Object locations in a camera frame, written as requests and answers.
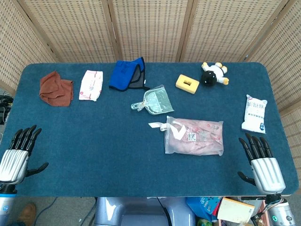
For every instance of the pink crate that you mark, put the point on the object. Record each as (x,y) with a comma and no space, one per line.
(264,219)

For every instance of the black white plush toy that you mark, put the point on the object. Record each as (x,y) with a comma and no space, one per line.
(212,74)

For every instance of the brown shoe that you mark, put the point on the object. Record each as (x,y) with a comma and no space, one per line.
(27,214)

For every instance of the green mini dustpan set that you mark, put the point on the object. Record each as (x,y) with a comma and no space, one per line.
(157,101)

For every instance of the pink white wet wipes pack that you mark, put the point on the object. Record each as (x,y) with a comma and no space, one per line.
(90,86)

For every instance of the grey robot torso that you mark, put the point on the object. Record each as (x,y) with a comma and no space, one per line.
(141,212)

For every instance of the blue plastic bag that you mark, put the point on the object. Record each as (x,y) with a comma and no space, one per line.
(202,207)

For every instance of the white blue packet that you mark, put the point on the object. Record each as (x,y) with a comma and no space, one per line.
(255,114)

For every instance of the blue black fabric pouch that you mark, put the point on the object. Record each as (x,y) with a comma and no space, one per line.
(122,75)

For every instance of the pink floral garment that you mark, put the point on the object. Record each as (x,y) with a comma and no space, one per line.
(204,141)

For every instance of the brown cloth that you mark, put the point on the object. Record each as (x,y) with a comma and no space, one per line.
(56,90)

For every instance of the woven folding screen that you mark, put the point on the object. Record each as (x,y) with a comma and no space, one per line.
(150,28)

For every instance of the blue felt table mat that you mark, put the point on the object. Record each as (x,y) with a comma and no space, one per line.
(105,146)

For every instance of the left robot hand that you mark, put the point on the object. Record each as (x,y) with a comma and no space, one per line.
(13,164)

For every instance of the yellow sponge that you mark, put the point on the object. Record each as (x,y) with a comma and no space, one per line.
(187,84)

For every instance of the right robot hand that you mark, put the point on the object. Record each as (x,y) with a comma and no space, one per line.
(268,174)

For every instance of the beige book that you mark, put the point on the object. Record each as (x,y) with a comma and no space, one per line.
(235,210)

